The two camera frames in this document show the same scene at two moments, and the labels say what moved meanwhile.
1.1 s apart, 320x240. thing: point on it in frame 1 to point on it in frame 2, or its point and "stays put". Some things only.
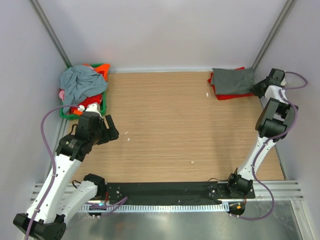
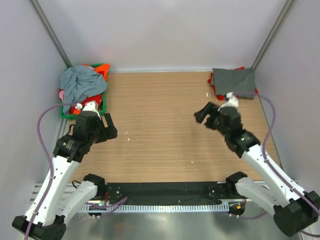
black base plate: (195, 193) stays put
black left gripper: (112, 132) stays put
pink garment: (61, 94) stays put
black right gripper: (255, 88) to (201, 114)
